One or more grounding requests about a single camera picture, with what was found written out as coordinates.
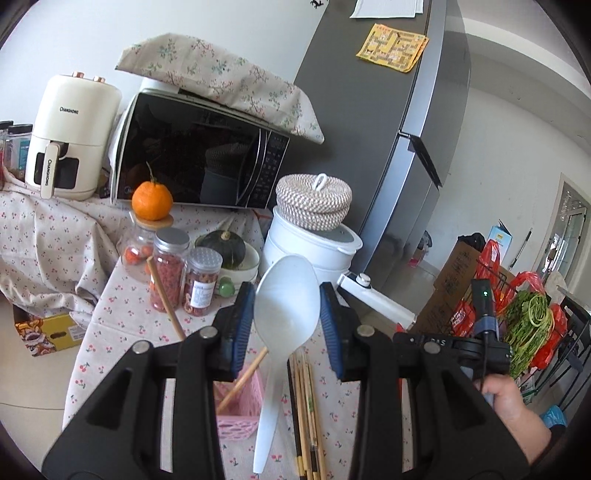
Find blue plastic bag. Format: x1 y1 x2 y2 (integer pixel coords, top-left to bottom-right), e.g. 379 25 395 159
540 406 567 430

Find brown cardboard box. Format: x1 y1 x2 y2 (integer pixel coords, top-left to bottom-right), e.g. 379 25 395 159
413 242 492 333

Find yellow printed leaflet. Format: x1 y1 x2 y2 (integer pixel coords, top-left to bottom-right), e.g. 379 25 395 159
355 22 430 73

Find black framed furniture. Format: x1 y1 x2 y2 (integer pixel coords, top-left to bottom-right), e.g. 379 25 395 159
556 286 591 402

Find stack of white bowls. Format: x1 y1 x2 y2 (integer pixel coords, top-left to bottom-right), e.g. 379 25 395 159
194 235 260 287

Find person's right hand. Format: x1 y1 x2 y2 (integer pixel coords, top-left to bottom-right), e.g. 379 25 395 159
478 373 534 428

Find nut jar perforated lid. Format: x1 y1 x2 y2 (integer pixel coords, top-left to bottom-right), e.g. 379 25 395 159
182 247 223 318

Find goji berry jar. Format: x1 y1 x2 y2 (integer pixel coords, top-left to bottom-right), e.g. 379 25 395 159
148 227 191 313

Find light wooden chopstick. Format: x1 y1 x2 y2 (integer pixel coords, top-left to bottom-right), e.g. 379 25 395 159
146 257 187 341
216 347 269 413

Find glass jar bamboo lid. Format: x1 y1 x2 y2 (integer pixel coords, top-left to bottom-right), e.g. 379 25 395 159
121 213 175 282

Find cream air fryer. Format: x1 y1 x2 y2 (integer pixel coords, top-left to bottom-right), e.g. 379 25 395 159
24 71 123 201

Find blue carton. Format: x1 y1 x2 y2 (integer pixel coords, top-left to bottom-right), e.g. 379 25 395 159
488 222 513 268

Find black wire rack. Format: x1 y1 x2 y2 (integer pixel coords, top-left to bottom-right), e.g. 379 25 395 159
475 265 519 306

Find orange mandarin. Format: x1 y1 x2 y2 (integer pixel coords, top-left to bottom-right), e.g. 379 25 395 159
131 161 174 221

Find thin metal pole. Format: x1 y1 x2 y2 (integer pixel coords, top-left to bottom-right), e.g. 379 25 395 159
508 228 533 271

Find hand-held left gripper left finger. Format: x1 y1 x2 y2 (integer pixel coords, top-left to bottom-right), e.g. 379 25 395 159
41 281 257 480

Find green leafy vegetables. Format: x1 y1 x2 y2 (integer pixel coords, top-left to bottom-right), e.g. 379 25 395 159
501 288 555 379

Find person's right forearm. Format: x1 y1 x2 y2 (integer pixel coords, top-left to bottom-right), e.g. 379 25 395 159
501 408 568 467

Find white plastic spoon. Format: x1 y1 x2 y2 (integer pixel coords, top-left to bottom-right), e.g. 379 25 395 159
252 254 321 474

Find pink utensil holder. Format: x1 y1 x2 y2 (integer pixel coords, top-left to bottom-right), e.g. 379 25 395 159
215 362 266 455

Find glass door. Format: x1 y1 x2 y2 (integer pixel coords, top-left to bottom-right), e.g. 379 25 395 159
538 173 591 296

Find black microwave oven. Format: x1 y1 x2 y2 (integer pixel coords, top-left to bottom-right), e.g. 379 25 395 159
110 89 291 210

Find clear jar blue label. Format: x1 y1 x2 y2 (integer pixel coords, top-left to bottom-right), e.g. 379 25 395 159
8 124 34 180

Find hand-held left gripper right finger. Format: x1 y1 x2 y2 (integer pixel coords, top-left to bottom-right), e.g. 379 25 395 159
318 281 529 480

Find yellow printed box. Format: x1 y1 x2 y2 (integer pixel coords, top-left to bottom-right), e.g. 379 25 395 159
14 311 88 358

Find grey refrigerator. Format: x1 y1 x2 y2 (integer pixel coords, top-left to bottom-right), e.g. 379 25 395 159
293 0 472 278

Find cherry print tablecloth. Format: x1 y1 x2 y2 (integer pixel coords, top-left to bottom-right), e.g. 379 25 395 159
0 178 416 480

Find white stick-shaped appliance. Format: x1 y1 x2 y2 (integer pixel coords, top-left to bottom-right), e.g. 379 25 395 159
336 272 417 330

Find white rice cooker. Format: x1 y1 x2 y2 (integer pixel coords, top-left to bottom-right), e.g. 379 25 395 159
262 206 363 289

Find woven lidded basket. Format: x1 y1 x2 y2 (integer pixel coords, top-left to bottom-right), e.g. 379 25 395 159
276 173 352 232

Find dark green squash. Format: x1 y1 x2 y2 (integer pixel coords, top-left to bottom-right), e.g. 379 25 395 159
199 229 247 268

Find white paper sheet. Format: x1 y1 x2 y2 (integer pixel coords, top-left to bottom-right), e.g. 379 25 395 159
349 0 424 19

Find floral cover cloth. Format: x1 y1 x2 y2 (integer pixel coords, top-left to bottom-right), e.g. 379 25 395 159
115 33 325 146

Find black bag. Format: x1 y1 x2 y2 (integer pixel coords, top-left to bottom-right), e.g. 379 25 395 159
457 233 486 253

